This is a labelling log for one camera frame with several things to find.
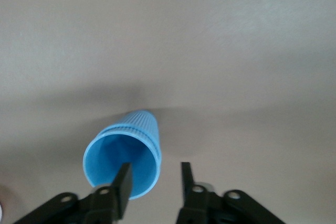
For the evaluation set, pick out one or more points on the blue ribbed plastic cup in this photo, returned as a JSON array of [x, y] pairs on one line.
[[141, 123], [105, 161]]

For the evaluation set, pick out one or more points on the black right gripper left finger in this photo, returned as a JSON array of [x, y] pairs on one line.
[[105, 205]]

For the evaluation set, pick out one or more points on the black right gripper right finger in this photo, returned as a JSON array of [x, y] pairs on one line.
[[199, 205]]

